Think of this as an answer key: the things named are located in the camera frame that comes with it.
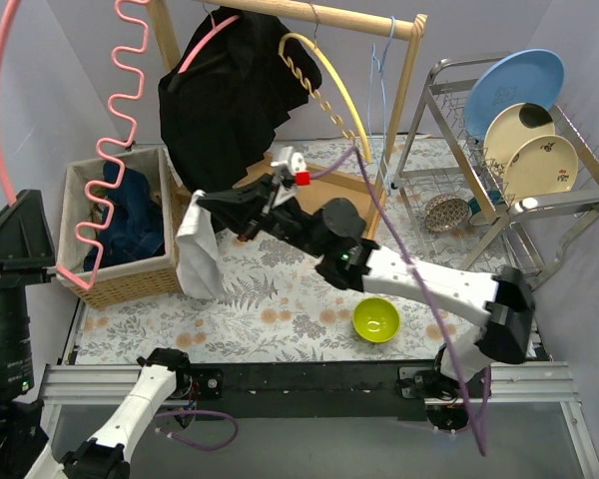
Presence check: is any white cloth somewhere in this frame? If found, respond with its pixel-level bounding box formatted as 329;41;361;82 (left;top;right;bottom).
176;190;225;299

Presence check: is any floral tablecloth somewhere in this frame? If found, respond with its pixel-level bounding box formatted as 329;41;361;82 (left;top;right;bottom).
74;132;538;365

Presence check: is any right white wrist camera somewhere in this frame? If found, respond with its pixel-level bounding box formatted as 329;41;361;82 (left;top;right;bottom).
271;146;313;206

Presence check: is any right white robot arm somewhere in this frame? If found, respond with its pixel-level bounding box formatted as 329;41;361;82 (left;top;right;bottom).
193;174;535;397

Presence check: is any wooden clothes rack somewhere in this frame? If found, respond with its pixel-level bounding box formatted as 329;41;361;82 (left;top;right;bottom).
144;0;428;240

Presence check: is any wicker laundry basket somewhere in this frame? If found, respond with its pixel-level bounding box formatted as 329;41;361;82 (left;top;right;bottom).
57;147;183;309

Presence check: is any cream plate with flower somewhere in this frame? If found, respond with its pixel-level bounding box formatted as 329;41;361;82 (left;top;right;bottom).
502;135;579;202

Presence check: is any cream plate with black spot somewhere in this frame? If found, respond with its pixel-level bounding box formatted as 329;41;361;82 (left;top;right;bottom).
483;103;556;171

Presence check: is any metal dish rack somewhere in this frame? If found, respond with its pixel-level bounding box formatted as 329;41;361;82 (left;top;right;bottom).
391;52;599;288

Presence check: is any blue plate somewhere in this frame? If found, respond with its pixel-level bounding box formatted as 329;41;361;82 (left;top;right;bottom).
463;49;565;139

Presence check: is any navy blue denim garment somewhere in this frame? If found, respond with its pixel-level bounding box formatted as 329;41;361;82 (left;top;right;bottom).
98;167;165;268

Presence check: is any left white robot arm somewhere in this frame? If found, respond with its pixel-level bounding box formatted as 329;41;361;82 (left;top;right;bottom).
0;190;193;478

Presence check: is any blue wire hanger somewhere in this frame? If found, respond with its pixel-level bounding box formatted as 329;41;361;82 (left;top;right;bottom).
366;16;396;195

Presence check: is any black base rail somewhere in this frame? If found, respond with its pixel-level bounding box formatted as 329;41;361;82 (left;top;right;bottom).
169;360;468;432

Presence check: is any black garment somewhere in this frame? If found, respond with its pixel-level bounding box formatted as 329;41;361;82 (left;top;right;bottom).
158;7;322;193

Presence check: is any green bowl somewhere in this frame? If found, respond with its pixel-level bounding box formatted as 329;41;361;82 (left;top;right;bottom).
352;297;401;343

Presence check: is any patterned small bowl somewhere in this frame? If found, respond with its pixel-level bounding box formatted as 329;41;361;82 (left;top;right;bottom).
424;195;470;233

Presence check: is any yellow hanger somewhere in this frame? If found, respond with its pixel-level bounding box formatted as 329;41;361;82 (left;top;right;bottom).
278;2;373;164

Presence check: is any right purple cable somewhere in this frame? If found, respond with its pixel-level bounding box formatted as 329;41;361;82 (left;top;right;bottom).
308;147;493;458

